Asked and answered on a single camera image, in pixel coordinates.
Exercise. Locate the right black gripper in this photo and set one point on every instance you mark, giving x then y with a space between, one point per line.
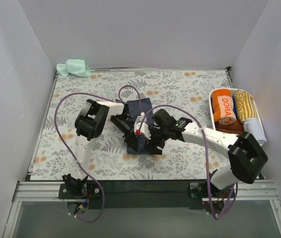
155 138

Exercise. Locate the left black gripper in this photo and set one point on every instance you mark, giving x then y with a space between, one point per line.
130 134

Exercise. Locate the dark grey towel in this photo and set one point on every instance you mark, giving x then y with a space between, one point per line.
135 110

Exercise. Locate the orange peach printed towel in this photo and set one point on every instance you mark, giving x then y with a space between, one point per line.
222 103

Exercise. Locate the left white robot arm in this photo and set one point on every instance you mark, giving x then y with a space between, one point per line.
89 126

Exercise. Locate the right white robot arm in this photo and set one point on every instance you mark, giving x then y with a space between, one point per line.
246 156

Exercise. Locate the floral table mat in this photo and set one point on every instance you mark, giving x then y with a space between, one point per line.
181 93

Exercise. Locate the brown rolled towel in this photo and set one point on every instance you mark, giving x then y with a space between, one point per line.
234 128

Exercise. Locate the mint green towel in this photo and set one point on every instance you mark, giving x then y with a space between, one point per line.
73 66

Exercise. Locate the yellow patterned rolled towel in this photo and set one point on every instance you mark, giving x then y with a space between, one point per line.
244 103

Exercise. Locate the light blue rolled towel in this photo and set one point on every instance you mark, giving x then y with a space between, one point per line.
253 126

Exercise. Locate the white plastic basket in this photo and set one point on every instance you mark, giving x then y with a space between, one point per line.
234 111

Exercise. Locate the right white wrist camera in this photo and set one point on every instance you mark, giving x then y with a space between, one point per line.
142 129

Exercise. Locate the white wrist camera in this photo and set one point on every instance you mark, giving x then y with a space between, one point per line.
142 129
139 119

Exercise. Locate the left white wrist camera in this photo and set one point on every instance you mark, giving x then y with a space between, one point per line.
139 119

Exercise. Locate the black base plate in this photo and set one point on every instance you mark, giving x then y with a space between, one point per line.
137 193

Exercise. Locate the aluminium frame rail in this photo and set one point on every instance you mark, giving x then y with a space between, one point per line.
49 190

